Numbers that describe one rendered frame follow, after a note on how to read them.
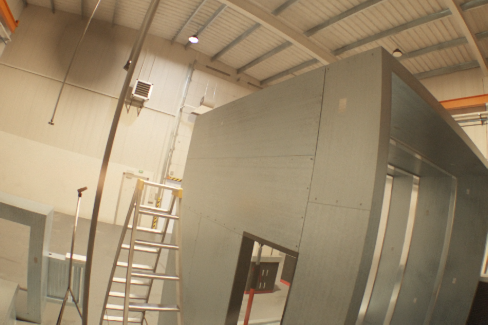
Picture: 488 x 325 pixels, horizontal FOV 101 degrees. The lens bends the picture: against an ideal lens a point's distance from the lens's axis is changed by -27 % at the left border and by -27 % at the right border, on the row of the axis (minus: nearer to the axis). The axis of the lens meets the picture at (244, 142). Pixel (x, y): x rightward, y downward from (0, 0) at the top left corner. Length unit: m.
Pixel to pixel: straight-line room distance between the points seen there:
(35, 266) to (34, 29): 10.53
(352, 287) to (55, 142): 11.07
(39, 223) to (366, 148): 3.46
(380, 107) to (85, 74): 11.28
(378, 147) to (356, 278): 0.58
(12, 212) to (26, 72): 9.06
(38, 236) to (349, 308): 3.36
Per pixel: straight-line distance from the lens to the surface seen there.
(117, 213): 11.52
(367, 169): 1.27
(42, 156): 11.56
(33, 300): 4.11
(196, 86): 12.43
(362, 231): 1.24
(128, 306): 1.98
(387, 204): 5.16
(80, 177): 11.36
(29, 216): 3.71
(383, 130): 1.31
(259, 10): 9.03
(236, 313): 2.17
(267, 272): 6.80
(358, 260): 1.25
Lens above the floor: 2.39
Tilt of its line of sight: 10 degrees up
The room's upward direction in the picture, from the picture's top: 11 degrees clockwise
